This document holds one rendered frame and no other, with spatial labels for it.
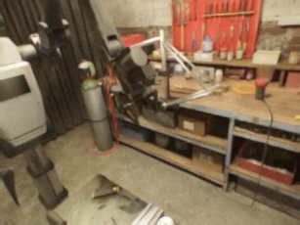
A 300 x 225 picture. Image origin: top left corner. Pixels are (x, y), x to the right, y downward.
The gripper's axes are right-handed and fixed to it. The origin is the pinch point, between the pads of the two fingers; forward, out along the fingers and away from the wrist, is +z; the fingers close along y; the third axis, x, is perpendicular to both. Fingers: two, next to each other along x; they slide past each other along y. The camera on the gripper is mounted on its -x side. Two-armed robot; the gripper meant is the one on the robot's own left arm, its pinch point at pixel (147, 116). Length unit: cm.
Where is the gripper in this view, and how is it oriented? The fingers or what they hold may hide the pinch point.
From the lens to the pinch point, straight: 66.2
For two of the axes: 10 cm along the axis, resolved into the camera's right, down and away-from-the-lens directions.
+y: 6.4, -4.1, 6.5
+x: -6.1, 2.4, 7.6
